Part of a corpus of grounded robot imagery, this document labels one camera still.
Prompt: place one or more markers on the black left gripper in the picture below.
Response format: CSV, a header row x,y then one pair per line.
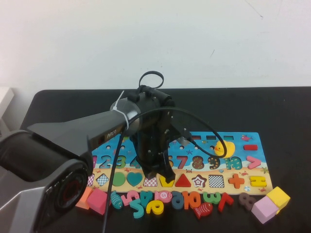
x,y
151,150

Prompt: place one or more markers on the yellow pentagon piece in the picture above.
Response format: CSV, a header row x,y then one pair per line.
x,y
166,184

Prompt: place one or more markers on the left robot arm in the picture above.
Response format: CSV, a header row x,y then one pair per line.
x,y
60,138

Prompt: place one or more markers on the teal heart piece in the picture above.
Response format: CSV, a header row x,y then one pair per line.
x,y
134,179

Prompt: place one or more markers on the red triangle piece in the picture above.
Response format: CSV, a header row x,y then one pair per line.
x,y
183,182

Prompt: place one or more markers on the teal number four piece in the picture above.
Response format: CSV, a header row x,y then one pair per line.
x,y
148,197

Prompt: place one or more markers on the pink number five piece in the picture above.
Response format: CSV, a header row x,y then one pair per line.
x,y
132,194

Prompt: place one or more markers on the yellow number six piece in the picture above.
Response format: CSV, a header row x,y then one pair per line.
x,y
150,209

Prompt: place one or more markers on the green circle piece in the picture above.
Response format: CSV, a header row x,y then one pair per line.
x,y
120,179

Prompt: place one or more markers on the orange number ten piece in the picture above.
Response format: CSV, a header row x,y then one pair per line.
x,y
195,199

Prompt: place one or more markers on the green number three piece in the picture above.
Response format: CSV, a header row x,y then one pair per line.
x,y
206,197

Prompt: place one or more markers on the pink number one piece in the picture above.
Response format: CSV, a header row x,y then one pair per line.
x,y
96,161

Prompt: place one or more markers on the red number seven piece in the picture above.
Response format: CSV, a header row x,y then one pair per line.
x,y
226,200

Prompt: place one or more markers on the orange plus sign piece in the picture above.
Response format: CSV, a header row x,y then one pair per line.
x,y
236,180

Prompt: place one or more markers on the colourful wooden puzzle board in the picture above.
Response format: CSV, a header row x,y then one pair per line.
x,y
240,151

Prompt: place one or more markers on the brown number eight piece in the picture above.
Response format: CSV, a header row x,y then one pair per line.
x,y
246,202

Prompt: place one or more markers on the red minus sign piece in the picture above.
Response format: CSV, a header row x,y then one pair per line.
x,y
250,147

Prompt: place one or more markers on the pink greater-than sign piece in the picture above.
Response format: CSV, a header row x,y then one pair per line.
x,y
256,161

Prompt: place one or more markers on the yellow equals sign piece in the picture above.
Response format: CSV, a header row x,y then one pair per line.
x,y
258,181

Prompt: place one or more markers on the pink wooden fish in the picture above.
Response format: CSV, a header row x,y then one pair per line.
x,y
158,196

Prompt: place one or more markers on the teal wooden fish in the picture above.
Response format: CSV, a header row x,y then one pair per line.
x,y
117,200

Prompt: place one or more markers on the red wooden fish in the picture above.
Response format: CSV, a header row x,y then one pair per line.
x,y
202,210

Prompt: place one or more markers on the white zip tie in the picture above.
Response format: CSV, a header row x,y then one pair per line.
x,y
125,119

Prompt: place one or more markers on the yellow rubber duck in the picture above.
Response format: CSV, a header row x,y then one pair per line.
x,y
218,148

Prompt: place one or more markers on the pink wooden cube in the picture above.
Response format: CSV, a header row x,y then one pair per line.
x,y
96,201

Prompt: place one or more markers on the orange wooden cube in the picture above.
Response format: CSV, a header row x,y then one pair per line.
x,y
83,202

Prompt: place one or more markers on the lilac wooden cube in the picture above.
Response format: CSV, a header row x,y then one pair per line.
x,y
264,210

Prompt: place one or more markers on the yellow wooden cube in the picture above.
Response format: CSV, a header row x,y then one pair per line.
x,y
278,196

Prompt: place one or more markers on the white box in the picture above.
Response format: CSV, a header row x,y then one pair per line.
x,y
5,99

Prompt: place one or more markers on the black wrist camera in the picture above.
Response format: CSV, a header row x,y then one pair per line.
x,y
178,131

